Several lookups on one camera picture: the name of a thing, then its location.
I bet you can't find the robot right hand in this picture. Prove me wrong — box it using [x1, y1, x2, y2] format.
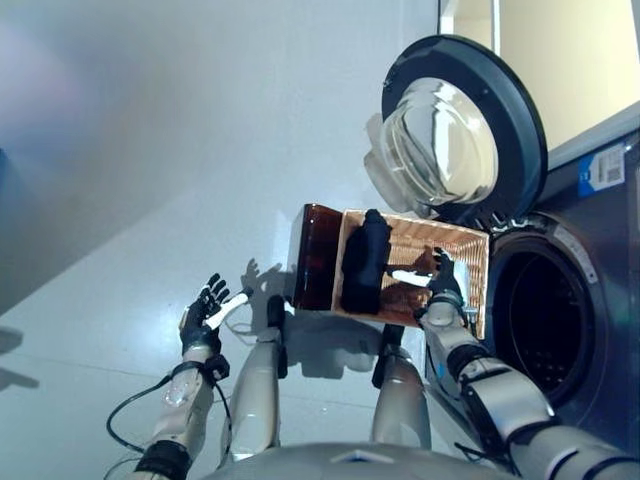
[391, 246, 474, 306]

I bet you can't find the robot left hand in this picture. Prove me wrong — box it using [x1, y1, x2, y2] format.
[178, 272, 254, 358]

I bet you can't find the long black garment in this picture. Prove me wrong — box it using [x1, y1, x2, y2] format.
[341, 208, 394, 316]

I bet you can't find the round glass washing machine door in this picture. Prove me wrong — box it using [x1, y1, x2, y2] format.
[363, 33, 550, 221]

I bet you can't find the dark grey washing machine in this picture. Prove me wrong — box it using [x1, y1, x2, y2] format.
[424, 134, 640, 451]

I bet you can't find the rectangular wicker laundry basket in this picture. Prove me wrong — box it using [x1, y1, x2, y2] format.
[332, 208, 490, 341]

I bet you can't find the silver robot left leg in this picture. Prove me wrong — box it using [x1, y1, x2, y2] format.
[227, 294, 289, 461]

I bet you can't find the silver robot leg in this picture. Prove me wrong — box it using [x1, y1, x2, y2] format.
[369, 324, 434, 449]
[227, 294, 289, 461]

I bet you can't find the silver robot right leg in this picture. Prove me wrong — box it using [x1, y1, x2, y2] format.
[369, 324, 434, 449]

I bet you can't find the blue white energy label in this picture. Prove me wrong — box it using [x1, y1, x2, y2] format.
[577, 144, 629, 192]

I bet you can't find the grey robot torso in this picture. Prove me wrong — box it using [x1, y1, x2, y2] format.
[199, 442, 521, 480]

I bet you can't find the white and beige shelf cabinet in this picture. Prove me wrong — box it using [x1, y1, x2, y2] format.
[437, 0, 640, 171]

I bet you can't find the white floor cable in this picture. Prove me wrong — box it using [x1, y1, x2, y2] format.
[224, 314, 261, 346]

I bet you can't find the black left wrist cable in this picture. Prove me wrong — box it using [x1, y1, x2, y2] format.
[105, 372, 234, 456]

